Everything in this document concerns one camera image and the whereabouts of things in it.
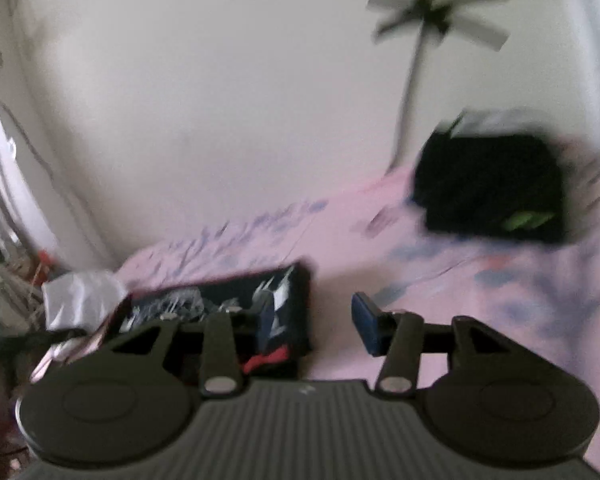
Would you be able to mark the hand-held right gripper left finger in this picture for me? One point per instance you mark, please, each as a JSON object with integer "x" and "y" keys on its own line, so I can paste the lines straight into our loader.
{"x": 268, "y": 321}

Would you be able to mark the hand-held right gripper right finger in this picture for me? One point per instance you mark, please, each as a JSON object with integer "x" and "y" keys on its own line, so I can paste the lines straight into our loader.
{"x": 364, "y": 321}

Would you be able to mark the black case with items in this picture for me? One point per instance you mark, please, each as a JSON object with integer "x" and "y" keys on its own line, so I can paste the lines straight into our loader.
{"x": 230, "y": 305}

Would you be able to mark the black bag with green mark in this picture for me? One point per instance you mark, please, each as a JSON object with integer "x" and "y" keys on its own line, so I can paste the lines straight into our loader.
{"x": 490, "y": 187}

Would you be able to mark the white plastic bag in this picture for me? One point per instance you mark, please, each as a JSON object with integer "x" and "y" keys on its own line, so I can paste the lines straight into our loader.
{"x": 80, "y": 295}

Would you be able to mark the white garment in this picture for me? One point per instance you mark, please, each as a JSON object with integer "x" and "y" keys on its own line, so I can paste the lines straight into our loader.
{"x": 485, "y": 122}

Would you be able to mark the cluttered items beside bed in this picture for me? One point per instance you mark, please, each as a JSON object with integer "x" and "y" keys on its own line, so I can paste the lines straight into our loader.
{"x": 5, "y": 280}

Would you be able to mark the ceiling fan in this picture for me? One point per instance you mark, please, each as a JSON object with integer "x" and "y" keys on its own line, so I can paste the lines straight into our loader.
{"x": 432, "y": 10}

